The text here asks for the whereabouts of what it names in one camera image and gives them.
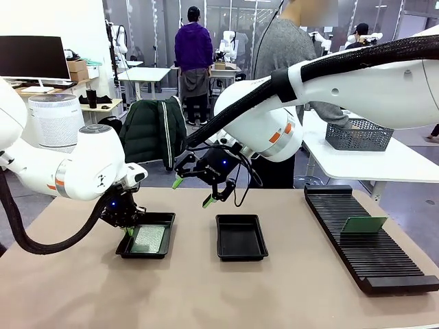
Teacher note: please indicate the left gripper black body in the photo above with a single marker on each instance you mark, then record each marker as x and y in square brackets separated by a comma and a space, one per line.
[120, 209]

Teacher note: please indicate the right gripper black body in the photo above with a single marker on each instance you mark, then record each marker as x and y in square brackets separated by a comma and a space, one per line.
[216, 168]

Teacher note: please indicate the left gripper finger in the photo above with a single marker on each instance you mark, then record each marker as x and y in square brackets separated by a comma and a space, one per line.
[131, 231]
[125, 229]

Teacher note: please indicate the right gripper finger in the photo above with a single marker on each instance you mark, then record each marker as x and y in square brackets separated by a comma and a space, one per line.
[223, 190]
[187, 168]

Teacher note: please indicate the green circuit board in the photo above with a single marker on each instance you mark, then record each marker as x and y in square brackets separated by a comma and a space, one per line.
[149, 238]
[363, 225]

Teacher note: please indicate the black ESD tray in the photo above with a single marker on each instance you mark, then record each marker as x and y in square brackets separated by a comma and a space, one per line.
[241, 238]
[168, 219]

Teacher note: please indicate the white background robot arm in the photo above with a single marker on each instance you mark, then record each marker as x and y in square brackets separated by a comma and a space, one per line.
[229, 42]
[120, 44]

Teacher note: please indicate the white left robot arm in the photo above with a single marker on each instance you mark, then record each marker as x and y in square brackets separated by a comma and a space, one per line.
[85, 161]

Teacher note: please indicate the person's right forearm grey sleeve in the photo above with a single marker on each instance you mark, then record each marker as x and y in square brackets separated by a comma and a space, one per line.
[329, 111]

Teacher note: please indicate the dark green puffer jacket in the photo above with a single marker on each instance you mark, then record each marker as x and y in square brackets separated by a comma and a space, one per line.
[151, 133]

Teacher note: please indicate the black backpack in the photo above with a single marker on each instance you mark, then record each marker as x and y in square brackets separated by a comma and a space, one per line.
[116, 122]

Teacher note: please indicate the small wooden side desk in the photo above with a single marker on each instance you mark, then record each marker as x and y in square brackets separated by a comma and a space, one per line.
[116, 103]

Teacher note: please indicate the white standing desk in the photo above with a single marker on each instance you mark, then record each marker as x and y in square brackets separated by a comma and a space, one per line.
[144, 72]

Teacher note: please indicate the black cloth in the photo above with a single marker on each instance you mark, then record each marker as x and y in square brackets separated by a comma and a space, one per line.
[103, 100]

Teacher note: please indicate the white cylindrical air purifier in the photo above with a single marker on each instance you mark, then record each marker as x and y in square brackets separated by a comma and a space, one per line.
[55, 120]

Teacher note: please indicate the black tumbler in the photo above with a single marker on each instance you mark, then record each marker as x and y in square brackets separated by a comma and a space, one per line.
[91, 99]

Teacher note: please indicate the person in purple hoodie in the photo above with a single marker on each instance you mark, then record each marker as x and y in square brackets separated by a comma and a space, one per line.
[193, 44]

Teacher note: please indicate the black keyboard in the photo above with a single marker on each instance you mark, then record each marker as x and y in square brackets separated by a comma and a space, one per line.
[60, 84]

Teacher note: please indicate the brown cardboard box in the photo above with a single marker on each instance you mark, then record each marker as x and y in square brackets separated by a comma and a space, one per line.
[79, 76]
[77, 66]

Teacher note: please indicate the person in grey sweater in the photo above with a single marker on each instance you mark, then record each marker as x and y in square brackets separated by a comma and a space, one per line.
[284, 44]

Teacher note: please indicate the grey plastic basket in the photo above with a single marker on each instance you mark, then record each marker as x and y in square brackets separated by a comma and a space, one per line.
[356, 138]

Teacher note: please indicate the large white table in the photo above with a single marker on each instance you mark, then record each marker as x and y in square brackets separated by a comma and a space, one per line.
[377, 164]

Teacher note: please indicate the black slotted board rack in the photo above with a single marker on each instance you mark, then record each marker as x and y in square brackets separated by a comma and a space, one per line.
[377, 260]

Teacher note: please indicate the black computer monitor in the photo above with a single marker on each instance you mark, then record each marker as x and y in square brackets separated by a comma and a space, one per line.
[34, 56]

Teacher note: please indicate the person in black clothes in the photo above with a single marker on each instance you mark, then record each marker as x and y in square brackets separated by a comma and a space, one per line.
[360, 29]

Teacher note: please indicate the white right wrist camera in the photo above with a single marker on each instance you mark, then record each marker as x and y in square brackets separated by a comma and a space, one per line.
[224, 140]

